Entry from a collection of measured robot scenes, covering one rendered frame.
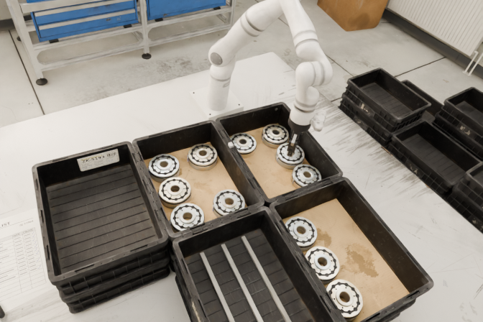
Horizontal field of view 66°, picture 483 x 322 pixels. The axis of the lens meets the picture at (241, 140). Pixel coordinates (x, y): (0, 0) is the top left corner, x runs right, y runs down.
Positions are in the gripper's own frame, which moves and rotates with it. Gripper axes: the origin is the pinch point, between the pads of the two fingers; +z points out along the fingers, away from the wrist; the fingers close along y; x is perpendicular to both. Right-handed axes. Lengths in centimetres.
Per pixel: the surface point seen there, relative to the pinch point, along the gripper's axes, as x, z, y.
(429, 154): 72, 55, -83
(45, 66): -191, 78, -80
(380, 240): 34.2, 4.8, 21.8
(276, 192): -0.4, 9.2, 13.9
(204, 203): -21.0, 9.2, 27.7
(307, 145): 4.9, 3.2, -6.5
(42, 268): -60, 22, 61
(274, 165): -4.4, 9.2, 2.7
